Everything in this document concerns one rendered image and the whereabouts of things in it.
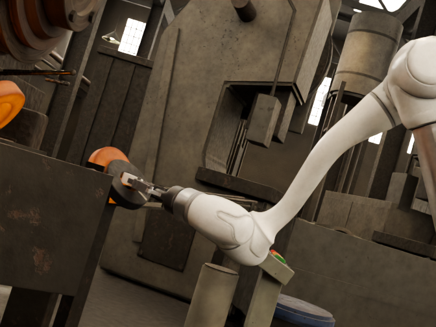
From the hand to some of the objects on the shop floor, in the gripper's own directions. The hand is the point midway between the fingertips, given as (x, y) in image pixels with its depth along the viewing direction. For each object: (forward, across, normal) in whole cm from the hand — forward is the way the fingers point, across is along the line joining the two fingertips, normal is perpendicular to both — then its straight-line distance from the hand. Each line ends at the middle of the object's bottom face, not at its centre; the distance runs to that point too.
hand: (131, 180), depth 161 cm
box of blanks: (+27, +224, -73) cm, 237 cm away
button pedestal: (-30, +48, -68) cm, 88 cm away
